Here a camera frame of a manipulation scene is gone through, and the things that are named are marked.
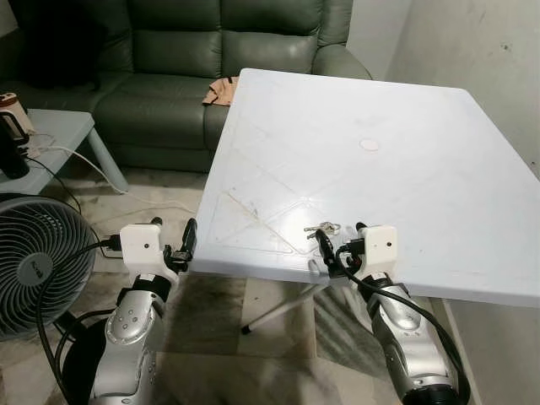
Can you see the grey floor fan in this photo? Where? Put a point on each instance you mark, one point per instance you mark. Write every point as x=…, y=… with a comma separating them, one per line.
x=38, y=270

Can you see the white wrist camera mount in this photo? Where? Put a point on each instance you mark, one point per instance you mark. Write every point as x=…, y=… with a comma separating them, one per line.
x=142, y=246
x=378, y=246

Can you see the pale blue side table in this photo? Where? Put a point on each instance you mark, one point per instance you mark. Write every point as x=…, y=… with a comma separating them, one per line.
x=59, y=126

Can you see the small silver keys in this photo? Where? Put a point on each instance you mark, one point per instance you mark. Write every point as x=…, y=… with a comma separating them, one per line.
x=325, y=228

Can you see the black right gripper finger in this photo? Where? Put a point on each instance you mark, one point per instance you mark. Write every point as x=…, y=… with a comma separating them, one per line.
x=361, y=226
x=322, y=243

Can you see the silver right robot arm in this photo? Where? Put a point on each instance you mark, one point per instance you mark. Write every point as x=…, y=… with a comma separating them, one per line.
x=407, y=337

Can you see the white metal table leg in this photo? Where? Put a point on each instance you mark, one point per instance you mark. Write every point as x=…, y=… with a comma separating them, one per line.
x=278, y=312

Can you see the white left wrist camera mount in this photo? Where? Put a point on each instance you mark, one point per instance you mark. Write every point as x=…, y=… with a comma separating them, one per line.
x=142, y=246

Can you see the green leather sofa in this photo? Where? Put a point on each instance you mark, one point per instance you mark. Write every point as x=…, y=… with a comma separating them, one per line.
x=169, y=51

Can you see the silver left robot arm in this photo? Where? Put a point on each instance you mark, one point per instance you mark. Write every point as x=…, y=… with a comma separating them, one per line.
x=126, y=337

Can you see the black bottle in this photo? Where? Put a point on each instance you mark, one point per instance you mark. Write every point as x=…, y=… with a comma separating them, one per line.
x=12, y=156

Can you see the brown crumpled cloth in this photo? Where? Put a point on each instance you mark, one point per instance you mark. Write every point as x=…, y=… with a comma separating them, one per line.
x=221, y=91

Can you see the round table centre cap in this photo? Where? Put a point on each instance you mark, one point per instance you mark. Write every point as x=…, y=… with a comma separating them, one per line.
x=369, y=144

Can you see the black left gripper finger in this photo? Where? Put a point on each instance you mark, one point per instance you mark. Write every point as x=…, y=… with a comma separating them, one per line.
x=190, y=236
x=157, y=222

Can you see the beige kettle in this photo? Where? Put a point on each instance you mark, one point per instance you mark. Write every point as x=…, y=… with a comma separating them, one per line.
x=10, y=114

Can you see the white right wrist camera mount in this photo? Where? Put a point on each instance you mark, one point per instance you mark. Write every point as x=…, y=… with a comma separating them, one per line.
x=378, y=246

